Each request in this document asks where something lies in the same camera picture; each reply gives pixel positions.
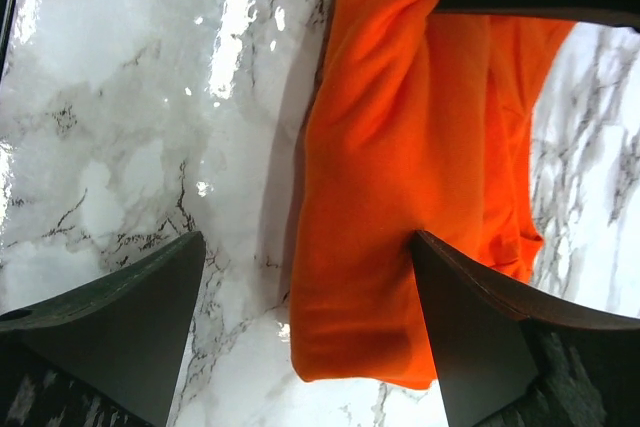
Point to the orange t shirt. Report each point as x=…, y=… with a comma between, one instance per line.
x=422, y=121

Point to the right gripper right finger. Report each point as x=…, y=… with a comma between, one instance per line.
x=507, y=354

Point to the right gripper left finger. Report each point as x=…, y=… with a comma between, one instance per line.
x=107, y=353

